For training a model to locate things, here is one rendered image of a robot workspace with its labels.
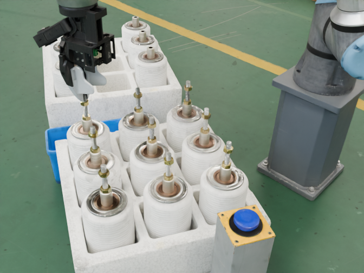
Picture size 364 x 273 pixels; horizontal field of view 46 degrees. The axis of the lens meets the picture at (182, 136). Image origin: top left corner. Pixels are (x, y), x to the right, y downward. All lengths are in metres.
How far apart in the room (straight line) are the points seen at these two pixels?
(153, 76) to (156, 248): 0.59
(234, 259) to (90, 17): 0.48
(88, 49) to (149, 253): 0.39
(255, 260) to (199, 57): 1.26
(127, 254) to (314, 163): 0.58
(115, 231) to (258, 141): 0.71
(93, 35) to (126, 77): 0.55
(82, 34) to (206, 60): 1.05
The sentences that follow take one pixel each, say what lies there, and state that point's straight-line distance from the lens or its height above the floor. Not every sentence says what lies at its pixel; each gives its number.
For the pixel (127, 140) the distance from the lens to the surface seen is 1.00.
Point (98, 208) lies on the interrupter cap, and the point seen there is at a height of 0.25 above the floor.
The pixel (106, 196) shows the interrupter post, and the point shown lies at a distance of 0.79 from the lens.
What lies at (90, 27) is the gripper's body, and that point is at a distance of 0.83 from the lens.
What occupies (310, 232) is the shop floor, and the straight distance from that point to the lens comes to 1.15.
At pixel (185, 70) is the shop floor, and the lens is 1.76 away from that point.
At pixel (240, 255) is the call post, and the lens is 0.70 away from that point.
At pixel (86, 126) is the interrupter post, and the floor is 0.27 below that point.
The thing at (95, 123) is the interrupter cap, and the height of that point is 0.25.
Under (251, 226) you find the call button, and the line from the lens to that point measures 0.68.
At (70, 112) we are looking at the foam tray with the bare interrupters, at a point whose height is 0.14.
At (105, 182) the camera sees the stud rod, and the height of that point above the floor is 0.30.
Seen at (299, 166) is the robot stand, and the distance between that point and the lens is 1.20.
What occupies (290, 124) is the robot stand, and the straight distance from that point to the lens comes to 1.15.
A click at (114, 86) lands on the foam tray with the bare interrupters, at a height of 0.14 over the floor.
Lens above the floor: 0.83
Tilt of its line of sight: 37 degrees down
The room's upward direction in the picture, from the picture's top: 2 degrees clockwise
